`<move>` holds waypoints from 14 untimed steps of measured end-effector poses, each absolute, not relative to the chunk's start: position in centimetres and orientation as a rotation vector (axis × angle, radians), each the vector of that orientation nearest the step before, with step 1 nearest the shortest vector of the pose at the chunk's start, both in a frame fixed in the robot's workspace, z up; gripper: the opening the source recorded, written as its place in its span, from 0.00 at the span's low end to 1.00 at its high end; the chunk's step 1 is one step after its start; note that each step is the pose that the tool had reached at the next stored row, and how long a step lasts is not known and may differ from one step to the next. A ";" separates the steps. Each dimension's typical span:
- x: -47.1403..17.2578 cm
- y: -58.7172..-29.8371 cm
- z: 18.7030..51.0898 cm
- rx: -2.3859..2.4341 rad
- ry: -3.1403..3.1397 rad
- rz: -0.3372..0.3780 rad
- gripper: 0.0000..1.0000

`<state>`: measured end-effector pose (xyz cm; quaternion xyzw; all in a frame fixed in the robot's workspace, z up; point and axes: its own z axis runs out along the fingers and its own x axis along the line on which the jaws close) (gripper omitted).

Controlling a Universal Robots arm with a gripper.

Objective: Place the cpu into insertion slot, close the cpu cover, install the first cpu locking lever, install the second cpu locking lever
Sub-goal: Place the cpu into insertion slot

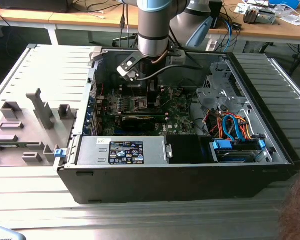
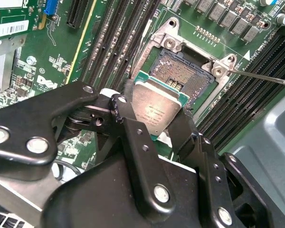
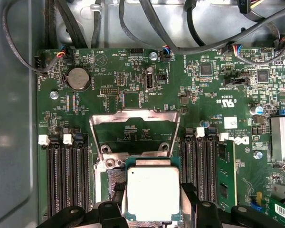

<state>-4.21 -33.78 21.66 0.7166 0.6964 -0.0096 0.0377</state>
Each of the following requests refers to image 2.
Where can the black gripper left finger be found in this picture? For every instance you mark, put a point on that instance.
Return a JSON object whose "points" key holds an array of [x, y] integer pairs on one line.
{"points": [[26, 123]]}

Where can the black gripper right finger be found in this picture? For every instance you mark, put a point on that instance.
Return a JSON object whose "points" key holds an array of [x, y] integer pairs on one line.
{"points": [[211, 190]]}

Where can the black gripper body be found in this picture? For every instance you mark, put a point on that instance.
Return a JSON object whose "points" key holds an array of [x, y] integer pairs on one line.
{"points": [[97, 202]]}

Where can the silver green CPU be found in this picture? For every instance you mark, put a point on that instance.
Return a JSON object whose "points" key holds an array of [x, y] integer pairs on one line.
{"points": [[154, 109]]}

